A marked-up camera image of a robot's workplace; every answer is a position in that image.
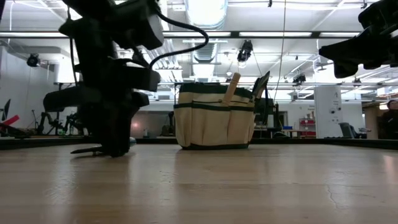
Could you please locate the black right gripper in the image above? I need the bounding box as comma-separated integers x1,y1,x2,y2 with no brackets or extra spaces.
318,0,398,80

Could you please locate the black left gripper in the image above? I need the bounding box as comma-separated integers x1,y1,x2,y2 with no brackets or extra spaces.
42,63,162,158

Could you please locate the canvas gardening bag green trim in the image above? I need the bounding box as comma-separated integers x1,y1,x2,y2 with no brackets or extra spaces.
173,82,257,151

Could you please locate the wooden-handled garden tool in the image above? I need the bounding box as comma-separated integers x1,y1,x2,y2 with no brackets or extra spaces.
221,72,242,106

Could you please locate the white round column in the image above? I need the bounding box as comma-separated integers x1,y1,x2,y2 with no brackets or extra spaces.
313,85,344,139

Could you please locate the grey office chair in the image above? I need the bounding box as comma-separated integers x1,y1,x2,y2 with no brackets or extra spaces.
338,121,368,139

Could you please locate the person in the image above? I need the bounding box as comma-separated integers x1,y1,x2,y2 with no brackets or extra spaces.
380,99,398,140

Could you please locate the dark background monitor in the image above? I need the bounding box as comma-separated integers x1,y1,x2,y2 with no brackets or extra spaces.
254,97,275,126

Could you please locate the red flat object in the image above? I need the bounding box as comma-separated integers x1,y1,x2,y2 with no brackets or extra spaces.
0,114,20,127

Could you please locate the black ceiling camera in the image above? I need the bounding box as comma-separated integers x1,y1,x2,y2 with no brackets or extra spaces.
292,73,307,85
25,53,41,68
236,39,254,63

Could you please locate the red wall shelf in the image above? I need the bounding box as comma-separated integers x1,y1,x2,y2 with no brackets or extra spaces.
298,117,317,138

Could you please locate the black overhead frame bar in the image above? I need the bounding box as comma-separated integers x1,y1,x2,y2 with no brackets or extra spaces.
0,30,362,39

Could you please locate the black table edge rail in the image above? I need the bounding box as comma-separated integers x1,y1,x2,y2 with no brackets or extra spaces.
0,136,398,151

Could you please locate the silver air duct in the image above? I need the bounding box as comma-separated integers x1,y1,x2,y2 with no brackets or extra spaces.
192,42,219,64

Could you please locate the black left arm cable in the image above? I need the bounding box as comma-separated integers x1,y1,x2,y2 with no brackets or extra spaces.
148,8,210,70

